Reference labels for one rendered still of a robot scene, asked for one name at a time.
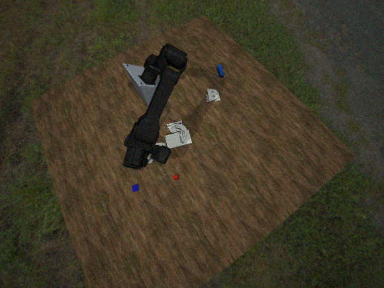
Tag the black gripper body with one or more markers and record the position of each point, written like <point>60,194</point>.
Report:
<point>161,153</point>

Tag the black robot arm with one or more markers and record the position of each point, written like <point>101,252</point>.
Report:
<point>146,130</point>

